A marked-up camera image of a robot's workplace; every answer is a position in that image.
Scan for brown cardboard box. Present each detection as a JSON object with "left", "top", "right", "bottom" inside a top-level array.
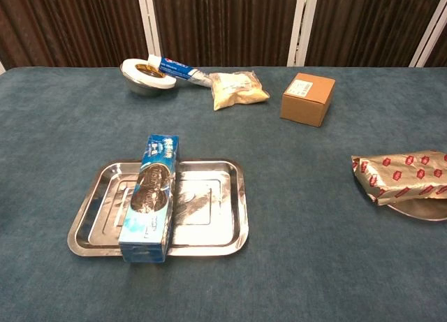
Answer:
[{"left": 279, "top": 73, "right": 336, "bottom": 128}]

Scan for blue white toothpaste tube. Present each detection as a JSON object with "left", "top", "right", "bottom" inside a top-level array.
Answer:
[{"left": 147, "top": 54, "right": 214, "bottom": 89}]

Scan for clear bag of yellow snacks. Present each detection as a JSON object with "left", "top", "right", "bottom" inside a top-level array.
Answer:
[{"left": 208, "top": 70, "right": 271, "bottom": 112}]

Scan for rectangular steel tray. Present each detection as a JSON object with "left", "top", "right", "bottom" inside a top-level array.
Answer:
[{"left": 66, "top": 157, "right": 250, "bottom": 258}]

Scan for gold red snack packet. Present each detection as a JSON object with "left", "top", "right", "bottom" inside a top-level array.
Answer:
[{"left": 351, "top": 150, "right": 447, "bottom": 207}]

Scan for blue cookie box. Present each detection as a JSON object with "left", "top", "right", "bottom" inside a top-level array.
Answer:
[{"left": 118, "top": 133, "right": 180, "bottom": 263}]

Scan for small steel bowl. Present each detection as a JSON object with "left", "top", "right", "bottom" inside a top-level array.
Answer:
[{"left": 119, "top": 61, "right": 175, "bottom": 96}]

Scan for round steel plate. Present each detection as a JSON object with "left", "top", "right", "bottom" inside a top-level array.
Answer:
[{"left": 383, "top": 195, "right": 447, "bottom": 222}]

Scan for teal felt table cover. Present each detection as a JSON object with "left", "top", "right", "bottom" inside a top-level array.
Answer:
[{"left": 0, "top": 66, "right": 447, "bottom": 322}]

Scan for brown pleated partition panel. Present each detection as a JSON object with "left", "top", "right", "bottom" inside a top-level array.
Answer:
[
  {"left": 149, "top": 0, "right": 308, "bottom": 68},
  {"left": 0, "top": 0, "right": 162, "bottom": 71},
  {"left": 286, "top": 0, "right": 447, "bottom": 68},
  {"left": 410, "top": 0, "right": 447, "bottom": 68}
]

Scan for white tape roll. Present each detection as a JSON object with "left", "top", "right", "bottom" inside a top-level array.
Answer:
[{"left": 122, "top": 57, "right": 177, "bottom": 90}]

